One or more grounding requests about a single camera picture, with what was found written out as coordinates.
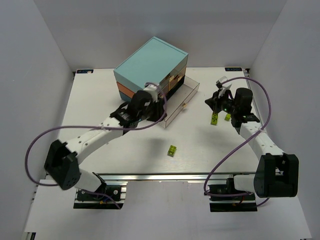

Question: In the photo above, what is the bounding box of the lime 2x3 lego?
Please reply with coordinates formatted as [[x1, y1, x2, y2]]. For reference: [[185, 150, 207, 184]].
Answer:
[[210, 112, 218, 126]]

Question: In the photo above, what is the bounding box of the large clear bottom drawer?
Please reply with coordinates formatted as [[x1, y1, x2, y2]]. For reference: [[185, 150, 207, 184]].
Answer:
[[159, 75, 200, 128]]

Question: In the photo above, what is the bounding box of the lime patterned lego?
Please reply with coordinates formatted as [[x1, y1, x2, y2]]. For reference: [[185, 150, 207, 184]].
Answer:
[[167, 145, 177, 157]]

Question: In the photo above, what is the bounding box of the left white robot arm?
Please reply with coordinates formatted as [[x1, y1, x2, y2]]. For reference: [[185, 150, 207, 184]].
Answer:
[[44, 87, 166, 194]]

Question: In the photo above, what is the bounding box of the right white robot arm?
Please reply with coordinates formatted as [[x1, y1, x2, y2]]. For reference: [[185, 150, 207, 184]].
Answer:
[[205, 87, 299, 198]]

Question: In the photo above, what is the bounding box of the small lime lego right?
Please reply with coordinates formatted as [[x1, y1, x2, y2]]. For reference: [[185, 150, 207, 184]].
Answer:
[[224, 114, 231, 122]]

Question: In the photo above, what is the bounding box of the right blue label sticker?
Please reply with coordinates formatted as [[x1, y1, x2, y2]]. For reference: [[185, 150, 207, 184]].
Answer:
[[224, 67, 243, 72]]

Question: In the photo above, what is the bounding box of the blue label sticker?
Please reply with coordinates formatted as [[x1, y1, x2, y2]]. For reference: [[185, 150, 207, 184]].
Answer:
[[76, 69, 94, 74], [224, 67, 243, 72]]

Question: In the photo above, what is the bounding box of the teal orange drawer cabinet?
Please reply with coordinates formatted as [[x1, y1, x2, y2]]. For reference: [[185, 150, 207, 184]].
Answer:
[[113, 36, 189, 102]]

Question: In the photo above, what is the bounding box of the left blue label sticker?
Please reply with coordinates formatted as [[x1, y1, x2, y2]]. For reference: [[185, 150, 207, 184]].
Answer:
[[76, 69, 94, 74]]

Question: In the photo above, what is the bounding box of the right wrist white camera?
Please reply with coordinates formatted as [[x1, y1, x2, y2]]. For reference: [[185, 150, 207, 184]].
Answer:
[[216, 76, 232, 98]]

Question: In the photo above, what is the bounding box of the wrist white camera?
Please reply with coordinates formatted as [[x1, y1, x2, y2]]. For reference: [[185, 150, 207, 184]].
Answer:
[[143, 82, 160, 102], [216, 76, 232, 98]]

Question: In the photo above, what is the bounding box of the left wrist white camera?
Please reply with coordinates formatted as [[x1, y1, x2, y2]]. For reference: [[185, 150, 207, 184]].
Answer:
[[143, 82, 160, 102]]

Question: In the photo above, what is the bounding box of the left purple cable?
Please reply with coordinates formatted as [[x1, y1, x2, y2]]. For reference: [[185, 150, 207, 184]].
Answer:
[[25, 81, 168, 210]]

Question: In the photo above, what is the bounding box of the purple cable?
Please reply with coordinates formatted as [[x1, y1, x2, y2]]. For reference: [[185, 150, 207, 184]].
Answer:
[[25, 81, 168, 210], [203, 76, 272, 208]]

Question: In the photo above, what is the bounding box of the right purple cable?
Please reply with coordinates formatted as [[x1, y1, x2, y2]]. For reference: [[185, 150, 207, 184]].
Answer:
[[203, 76, 272, 208]]

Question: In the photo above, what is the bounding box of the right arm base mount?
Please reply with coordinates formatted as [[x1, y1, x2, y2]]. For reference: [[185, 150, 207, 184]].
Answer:
[[204, 175, 258, 213]]

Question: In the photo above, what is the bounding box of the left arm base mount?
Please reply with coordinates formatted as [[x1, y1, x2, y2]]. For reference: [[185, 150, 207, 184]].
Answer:
[[73, 173, 126, 210]]

